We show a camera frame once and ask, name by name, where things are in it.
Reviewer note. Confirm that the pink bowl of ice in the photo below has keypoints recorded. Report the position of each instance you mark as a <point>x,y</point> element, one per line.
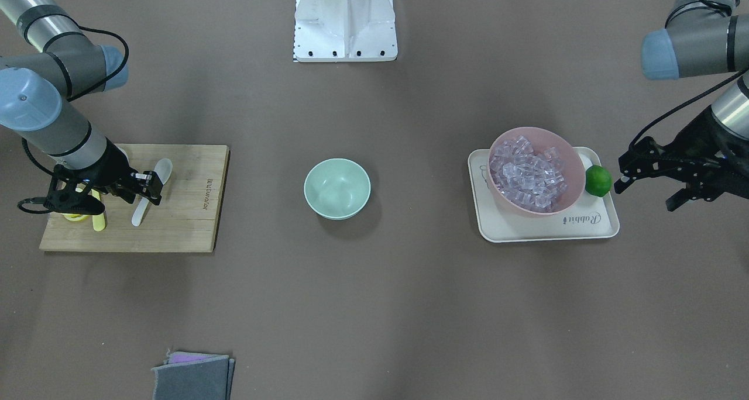
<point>534,172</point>

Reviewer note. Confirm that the yellow plastic knife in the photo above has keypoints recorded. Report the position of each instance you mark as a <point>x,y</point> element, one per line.
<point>98,221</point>

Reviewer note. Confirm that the green ceramic bowl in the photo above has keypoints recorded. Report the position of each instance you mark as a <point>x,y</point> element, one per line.
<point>337,188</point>

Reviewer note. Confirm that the grey folded cloths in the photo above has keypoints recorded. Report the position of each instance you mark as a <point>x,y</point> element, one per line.
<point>188,375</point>

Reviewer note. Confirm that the cream serving tray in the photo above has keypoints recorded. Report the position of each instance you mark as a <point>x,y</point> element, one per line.
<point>590,217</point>

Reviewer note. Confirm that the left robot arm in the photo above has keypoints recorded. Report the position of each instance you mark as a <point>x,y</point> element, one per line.
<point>703,37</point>

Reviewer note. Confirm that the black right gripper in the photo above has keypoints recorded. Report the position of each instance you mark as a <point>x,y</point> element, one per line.
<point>113,169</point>

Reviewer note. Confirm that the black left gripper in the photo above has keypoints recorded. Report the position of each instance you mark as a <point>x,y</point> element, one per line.
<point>707,138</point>

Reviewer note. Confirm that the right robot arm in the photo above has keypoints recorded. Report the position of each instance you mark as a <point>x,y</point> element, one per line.
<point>37,94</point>

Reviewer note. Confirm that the bamboo cutting board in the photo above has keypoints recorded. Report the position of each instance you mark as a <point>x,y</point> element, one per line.
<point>186,220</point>

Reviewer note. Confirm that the white camera stand base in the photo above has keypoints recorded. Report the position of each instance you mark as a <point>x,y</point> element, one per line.
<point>337,31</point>

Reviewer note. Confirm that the green lime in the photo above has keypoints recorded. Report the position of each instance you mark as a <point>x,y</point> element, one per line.
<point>598,181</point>

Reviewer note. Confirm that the lemon slice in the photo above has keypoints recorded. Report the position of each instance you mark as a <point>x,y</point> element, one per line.
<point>74,217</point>

